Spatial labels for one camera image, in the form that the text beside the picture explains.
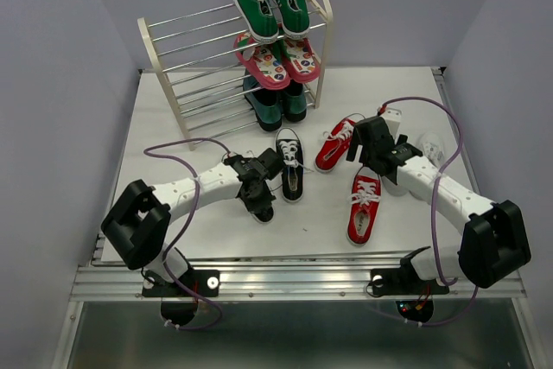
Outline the black canvas sneaker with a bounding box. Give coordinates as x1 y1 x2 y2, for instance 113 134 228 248
275 127 312 203
251 206 275 224

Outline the pink patterned slipper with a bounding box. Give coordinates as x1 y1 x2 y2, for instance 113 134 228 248
234 32 290 91
279 37 321 84

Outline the pink patterned slipper left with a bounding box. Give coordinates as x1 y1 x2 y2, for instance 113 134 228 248
234 32 290 91

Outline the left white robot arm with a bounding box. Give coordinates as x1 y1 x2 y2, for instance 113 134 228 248
100 149 285 295

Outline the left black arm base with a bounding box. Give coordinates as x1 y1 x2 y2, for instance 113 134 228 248
141 269 223 332

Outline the green sneaker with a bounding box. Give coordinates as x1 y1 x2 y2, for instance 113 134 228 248
233 0 279 44
273 0 310 39

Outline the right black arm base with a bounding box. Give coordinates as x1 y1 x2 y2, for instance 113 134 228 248
365 246 449 326

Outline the red canvas sneaker near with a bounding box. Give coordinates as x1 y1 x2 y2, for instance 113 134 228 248
347 172 382 245

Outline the white fashion sneaker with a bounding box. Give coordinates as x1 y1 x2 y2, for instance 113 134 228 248
416 131 446 169

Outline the red canvas sneaker far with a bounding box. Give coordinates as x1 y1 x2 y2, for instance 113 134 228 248
315 112 365 173

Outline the white sneaker under arm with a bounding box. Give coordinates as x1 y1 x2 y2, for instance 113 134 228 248
381 176 433 204

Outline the green sneaker left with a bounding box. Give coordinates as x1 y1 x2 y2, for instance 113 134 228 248
233 0 279 44

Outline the cream metal shoe shelf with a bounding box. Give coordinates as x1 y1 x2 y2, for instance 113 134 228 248
137 0 334 140

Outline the red canvas sneaker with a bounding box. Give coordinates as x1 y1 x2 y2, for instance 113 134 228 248
315 112 365 173
347 172 382 245

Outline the teal suede shoe left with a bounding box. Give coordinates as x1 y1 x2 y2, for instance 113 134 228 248
243 76 282 132

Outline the teal suede shoe right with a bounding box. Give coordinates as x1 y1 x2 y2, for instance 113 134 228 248
281 80 307 123

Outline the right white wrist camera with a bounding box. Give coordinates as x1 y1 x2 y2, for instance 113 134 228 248
380 106 402 141

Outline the aluminium table frame rail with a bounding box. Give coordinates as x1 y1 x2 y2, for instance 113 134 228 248
70 67 526 302

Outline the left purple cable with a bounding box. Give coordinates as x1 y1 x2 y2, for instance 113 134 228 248
143 137 243 331

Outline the teal suede shoe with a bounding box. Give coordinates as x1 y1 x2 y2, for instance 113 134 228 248
281 80 307 123
243 76 282 132

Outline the green sneaker right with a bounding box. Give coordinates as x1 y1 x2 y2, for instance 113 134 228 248
273 0 310 39

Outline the pink patterned slipper right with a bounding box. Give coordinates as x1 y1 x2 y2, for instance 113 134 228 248
279 37 321 84

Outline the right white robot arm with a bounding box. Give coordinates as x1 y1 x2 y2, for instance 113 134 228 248
346 116 531 291

